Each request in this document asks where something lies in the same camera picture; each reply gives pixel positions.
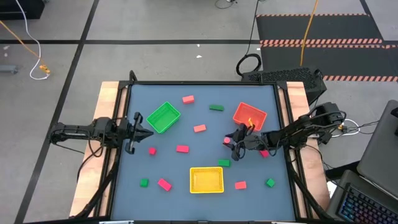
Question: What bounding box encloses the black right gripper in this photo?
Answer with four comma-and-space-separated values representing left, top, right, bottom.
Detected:
224, 123, 265, 162

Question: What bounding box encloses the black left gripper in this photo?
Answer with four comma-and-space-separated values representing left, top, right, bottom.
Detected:
115, 111, 154, 155

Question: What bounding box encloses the green plastic basket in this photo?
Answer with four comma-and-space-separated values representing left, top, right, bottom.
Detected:
146, 101, 182, 134

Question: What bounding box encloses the orange plastic basket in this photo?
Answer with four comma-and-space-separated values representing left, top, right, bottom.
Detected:
232, 101, 268, 131

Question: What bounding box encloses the yellow plastic basket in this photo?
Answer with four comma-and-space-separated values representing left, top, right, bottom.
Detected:
189, 166, 225, 194

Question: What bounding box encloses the wooden side board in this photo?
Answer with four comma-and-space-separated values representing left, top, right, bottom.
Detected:
278, 81, 331, 215
68, 81, 125, 218

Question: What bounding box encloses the black mesh computer case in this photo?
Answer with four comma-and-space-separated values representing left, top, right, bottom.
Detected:
241, 67, 328, 106

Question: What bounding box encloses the black mat with striped edges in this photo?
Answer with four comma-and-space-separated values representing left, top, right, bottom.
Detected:
255, 12, 398, 83

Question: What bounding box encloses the laptop with backlit keyboard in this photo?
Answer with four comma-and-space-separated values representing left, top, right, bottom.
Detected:
326, 169, 398, 224

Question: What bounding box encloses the grey closed laptop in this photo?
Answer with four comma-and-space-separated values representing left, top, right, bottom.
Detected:
356, 99, 398, 198

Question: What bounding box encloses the grey bar on floor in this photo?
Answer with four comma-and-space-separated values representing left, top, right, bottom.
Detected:
0, 64, 19, 75

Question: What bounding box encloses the black box on floor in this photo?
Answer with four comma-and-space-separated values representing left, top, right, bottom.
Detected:
0, 0, 46, 20

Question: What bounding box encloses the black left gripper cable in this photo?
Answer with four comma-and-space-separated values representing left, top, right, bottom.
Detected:
88, 136, 105, 157

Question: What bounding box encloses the black table frame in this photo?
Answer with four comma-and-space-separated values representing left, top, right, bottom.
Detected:
102, 80, 304, 224

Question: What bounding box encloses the black diagonal frame strut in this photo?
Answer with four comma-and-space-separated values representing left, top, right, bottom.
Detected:
74, 152, 121, 218
285, 152, 330, 220

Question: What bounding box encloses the black coiled floor cable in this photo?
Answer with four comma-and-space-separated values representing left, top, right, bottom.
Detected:
235, 0, 262, 77

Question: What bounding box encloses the white cable loop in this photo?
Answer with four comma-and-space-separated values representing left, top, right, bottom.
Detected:
331, 118, 361, 138

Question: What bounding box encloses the yellow floor cable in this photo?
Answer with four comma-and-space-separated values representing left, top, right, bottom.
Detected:
299, 0, 320, 67

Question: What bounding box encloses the white floor cable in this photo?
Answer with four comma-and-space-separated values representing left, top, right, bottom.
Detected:
14, 0, 50, 81

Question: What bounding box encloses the black cable loop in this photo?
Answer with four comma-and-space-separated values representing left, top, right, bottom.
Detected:
214, 0, 239, 9

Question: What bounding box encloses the orange cable with yellow plug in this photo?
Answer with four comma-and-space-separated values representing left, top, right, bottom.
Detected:
0, 20, 51, 75

